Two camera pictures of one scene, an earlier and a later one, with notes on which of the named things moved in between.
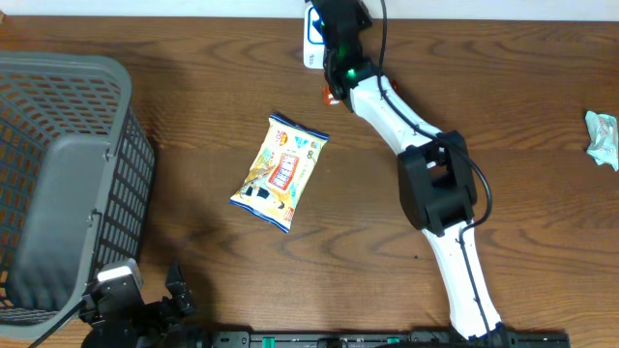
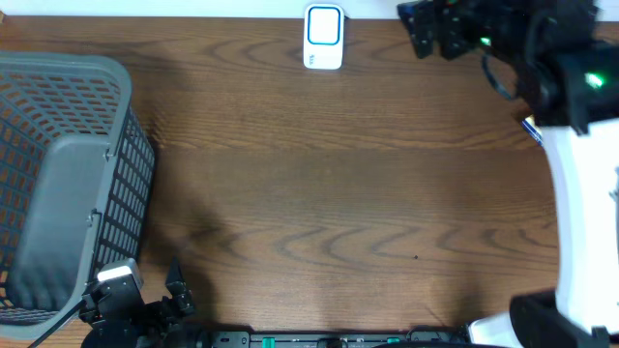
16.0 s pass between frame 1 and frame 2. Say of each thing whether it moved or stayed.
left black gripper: stayed
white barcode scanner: stayed
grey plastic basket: stayed
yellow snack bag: moved
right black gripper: moved
